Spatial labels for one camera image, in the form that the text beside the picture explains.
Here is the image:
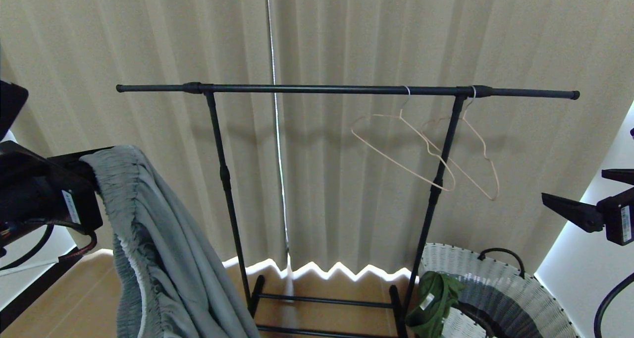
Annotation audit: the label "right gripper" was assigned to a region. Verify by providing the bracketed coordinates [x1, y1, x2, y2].
[541, 169, 634, 246]

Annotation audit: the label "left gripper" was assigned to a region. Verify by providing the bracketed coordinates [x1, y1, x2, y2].
[0, 141, 104, 247]

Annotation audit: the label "pink clothes hanger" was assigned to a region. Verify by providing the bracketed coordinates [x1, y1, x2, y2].
[351, 86, 456, 192]
[421, 86, 499, 202]

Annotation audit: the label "pale grey shorts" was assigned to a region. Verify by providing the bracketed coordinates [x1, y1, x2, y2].
[79, 145, 261, 338]

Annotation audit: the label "white laundry basket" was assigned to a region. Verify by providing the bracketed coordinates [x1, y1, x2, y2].
[419, 243, 580, 338]

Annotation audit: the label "black clothes rack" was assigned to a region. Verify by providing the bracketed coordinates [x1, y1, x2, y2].
[116, 82, 580, 338]

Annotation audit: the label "green garment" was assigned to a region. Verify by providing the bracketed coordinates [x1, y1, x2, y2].
[405, 271, 466, 338]

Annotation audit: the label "beige curtain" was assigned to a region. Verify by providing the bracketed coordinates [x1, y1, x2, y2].
[0, 0, 634, 279]

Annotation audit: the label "black cable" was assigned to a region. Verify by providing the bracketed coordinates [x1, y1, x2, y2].
[0, 224, 54, 272]
[593, 273, 634, 338]

